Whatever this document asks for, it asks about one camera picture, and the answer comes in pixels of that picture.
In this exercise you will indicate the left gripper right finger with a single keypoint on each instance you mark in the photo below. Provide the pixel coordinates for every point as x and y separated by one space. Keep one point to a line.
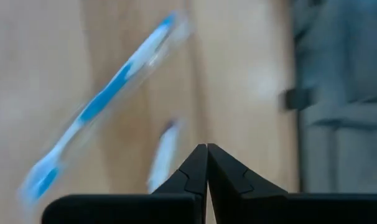
229 177

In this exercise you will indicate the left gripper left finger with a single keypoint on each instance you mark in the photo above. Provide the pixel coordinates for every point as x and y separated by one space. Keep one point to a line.
194 174

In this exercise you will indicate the blue toothbrush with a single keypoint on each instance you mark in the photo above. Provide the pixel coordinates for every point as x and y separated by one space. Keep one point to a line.
104 96

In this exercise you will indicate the white toothbrush in clear wrapper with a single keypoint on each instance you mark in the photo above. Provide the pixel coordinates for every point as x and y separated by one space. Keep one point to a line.
165 155

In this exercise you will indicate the black aluminium table frame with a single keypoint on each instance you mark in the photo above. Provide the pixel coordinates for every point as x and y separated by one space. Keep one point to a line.
297 99

